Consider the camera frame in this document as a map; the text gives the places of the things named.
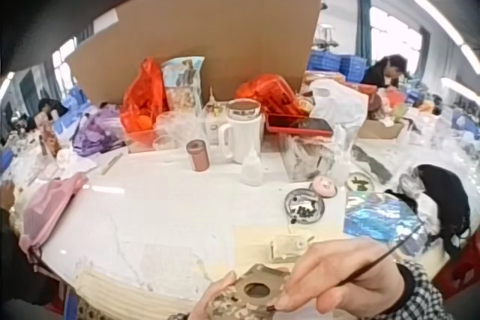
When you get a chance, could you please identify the person's left hand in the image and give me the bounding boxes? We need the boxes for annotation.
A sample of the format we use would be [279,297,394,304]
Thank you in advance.
[190,271,240,320]

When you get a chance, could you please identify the person's right hand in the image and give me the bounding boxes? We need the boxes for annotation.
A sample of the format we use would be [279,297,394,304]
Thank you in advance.
[279,239,407,316]

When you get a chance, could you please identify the thin dark stick tool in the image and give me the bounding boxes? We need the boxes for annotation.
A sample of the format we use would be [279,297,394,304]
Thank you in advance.
[265,222,427,313]

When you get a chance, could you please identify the tan square piece with hole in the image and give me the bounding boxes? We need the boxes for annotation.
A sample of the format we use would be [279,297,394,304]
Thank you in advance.
[224,263,293,312]

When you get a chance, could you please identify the blue iridescent packet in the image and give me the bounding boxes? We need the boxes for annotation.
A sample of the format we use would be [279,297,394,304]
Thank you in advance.
[343,191,429,258]

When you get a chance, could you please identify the small beige part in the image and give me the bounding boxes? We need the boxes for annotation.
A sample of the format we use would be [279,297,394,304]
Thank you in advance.
[268,233,316,262]

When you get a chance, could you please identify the beige paper mat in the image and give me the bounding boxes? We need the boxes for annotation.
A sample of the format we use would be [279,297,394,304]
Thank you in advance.
[234,222,354,273]

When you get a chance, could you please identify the round metal dish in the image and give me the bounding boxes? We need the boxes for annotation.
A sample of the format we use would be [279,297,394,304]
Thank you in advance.
[283,189,326,224]

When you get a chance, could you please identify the pink round tin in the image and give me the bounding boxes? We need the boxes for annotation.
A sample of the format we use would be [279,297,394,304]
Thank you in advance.
[310,175,338,199]

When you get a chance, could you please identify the round dish with dark contents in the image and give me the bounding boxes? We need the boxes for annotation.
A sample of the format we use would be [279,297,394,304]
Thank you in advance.
[345,171,377,193]

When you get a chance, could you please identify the tall clear squeeze bottle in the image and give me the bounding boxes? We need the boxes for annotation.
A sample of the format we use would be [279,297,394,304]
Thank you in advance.
[331,124,356,187]

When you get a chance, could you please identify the dark strip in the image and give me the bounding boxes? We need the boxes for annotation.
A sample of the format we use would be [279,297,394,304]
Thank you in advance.
[352,145,393,183]

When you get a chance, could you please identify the red plastic stool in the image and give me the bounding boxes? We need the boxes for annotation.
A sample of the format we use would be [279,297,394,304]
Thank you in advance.
[430,229,480,299]

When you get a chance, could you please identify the clear plastic box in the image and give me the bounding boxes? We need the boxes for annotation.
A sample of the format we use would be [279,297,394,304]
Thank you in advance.
[280,134,335,183]

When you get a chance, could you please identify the black cloth bag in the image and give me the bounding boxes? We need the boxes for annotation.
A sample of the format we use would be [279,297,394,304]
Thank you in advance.
[408,164,472,262]

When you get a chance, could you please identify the small clear squeeze bottle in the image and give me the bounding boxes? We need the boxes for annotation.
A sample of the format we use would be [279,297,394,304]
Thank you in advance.
[239,148,263,187]

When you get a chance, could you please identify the open cardboard box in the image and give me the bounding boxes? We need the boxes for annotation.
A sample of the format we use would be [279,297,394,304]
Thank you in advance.
[358,117,407,142]

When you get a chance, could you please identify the small brown jar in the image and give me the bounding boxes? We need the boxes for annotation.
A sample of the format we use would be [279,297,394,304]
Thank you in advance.
[186,139,211,173]

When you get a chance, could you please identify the black phone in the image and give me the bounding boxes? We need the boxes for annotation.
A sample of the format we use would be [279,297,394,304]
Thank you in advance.
[288,117,333,133]

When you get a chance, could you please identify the red tray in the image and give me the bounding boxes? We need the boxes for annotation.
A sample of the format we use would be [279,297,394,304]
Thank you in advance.
[265,112,335,139]

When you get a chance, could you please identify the white plastic bag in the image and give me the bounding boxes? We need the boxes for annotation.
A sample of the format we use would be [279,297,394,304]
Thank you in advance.
[309,79,371,130]

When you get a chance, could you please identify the white mug with lid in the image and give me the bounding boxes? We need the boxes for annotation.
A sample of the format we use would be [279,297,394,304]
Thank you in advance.
[217,97,263,165]

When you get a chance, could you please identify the metal ruler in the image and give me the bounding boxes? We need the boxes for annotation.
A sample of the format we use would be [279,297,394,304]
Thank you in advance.
[100,153,125,176]

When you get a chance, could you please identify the cluttered work table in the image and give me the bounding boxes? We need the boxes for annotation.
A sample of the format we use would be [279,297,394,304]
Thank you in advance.
[374,83,480,172]

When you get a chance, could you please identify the clear plastic tubs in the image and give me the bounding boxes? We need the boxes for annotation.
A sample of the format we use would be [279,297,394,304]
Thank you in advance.
[125,112,189,153]

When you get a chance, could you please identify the glue bottle with nozzle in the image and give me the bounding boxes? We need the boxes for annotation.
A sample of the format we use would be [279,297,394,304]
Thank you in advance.
[204,87,227,145]

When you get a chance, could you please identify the pink cloth bag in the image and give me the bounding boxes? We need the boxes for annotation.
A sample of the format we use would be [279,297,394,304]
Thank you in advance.
[18,172,92,262]

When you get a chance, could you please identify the wide red plastic bag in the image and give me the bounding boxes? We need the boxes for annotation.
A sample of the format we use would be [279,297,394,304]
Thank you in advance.
[235,73,309,117]

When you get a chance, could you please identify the stack of blue crates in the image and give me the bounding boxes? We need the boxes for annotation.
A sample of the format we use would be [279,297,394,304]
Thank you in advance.
[307,52,371,83]

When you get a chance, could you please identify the purple plastic bag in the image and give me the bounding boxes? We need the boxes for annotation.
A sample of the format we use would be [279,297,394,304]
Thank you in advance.
[71,109,125,157]

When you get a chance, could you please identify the tall red plastic bag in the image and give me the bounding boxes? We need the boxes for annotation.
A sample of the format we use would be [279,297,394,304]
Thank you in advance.
[119,56,170,134]

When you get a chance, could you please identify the printed snack packet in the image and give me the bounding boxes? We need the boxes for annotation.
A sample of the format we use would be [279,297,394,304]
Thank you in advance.
[160,55,206,118]

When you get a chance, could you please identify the teal curtain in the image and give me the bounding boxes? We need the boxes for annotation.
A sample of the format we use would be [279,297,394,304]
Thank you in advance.
[355,0,373,67]

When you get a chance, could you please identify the pile of blue trays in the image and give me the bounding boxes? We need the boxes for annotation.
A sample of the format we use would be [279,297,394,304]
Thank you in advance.
[54,86,92,132]

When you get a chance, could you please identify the ceiling light strip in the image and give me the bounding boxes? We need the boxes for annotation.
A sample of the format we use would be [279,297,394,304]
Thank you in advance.
[355,0,480,73]

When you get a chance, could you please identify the large brown cardboard sheet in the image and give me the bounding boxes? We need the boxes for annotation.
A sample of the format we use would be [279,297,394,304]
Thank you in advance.
[65,0,326,108]

